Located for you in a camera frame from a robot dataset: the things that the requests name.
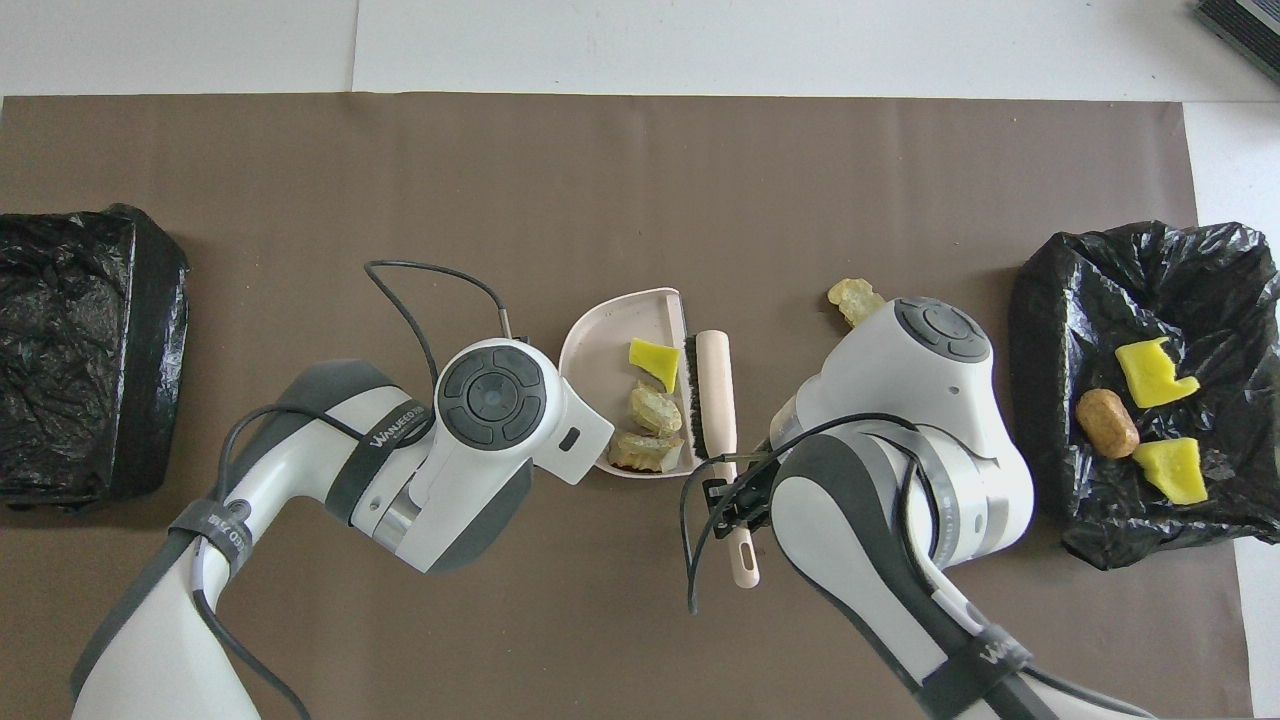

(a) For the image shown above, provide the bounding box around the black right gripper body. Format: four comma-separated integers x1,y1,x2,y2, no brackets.
703,452,779,541

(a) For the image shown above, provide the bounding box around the green and yellow sponge piece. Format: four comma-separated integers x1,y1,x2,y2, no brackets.
628,338,681,394

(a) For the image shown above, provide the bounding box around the brown paper table mat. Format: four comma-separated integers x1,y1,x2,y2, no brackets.
0,93,1253,720

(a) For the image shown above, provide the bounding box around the dark ribbed device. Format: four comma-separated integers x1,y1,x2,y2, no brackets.
1193,0,1280,86

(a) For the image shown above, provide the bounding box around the beige plastic dustpan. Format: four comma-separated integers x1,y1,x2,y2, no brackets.
558,288,698,480

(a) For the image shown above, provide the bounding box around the notched yellow sponge piece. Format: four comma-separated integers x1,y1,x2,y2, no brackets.
1114,337,1202,410

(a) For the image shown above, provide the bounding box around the beige hand brush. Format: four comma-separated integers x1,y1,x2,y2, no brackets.
683,330,762,589

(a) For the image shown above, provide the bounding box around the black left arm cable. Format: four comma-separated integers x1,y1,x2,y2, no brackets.
190,260,513,720

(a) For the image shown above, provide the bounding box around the black bag-lined bin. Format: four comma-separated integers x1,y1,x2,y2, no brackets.
0,204,191,513
1008,220,1280,571

